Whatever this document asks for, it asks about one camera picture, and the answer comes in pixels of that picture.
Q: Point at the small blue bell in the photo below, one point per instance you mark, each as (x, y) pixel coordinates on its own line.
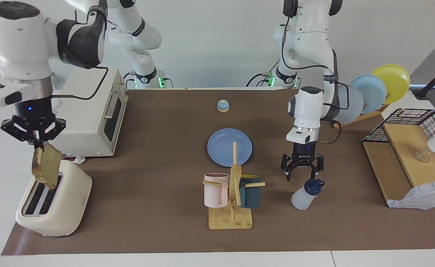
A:
(223, 107)

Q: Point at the translucent squeeze bottle blue cap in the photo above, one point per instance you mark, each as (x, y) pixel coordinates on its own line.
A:
(302, 198)

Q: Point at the white toaster oven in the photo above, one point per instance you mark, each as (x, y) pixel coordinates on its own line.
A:
(91, 122)

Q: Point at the light blue plate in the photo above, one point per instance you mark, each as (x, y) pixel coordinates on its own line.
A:
(371, 91)

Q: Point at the wooden mug tree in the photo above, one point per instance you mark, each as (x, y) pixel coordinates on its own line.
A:
(230, 220)

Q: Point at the brown table mat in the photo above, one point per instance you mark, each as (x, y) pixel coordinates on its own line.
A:
(147, 193)

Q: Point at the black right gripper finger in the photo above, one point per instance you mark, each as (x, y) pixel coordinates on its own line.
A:
(17, 128)
(54, 128)

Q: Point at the dark teal mug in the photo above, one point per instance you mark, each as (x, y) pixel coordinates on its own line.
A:
(250, 196)

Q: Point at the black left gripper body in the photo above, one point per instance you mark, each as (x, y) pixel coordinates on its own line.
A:
(304, 152)

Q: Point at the toasted bread slice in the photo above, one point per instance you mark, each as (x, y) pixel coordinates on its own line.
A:
(48, 167)

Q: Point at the white power plug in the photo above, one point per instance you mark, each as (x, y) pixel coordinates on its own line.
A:
(79, 160)

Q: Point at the pink ribbed mug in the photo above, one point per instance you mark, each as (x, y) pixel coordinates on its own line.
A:
(213, 193)

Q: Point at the pale grey plate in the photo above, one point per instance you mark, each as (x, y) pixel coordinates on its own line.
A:
(352, 105)

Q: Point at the small clear glass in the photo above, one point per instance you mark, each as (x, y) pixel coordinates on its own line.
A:
(423, 155)

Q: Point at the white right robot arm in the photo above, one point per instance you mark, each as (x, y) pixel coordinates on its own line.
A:
(20, 44)

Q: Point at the periwinkle blue plate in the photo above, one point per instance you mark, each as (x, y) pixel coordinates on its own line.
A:
(224, 148)

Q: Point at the cream two-slot toaster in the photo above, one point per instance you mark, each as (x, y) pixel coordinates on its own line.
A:
(72, 200)

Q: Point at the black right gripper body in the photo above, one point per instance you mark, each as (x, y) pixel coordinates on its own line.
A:
(32, 113)

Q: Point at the wooden shelf box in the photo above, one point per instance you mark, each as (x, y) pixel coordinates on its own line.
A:
(406, 148)

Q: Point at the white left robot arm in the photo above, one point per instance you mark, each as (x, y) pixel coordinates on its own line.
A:
(306, 107)

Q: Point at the wooden box with mesh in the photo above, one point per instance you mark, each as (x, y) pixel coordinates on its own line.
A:
(421, 196)

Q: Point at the yellow plate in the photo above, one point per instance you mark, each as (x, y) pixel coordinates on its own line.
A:
(393, 81)

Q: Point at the wooden plate rack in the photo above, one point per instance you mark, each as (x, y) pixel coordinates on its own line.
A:
(354, 120)

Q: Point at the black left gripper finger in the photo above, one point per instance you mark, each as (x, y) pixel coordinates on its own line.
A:
(287, 165)
(318, 165)

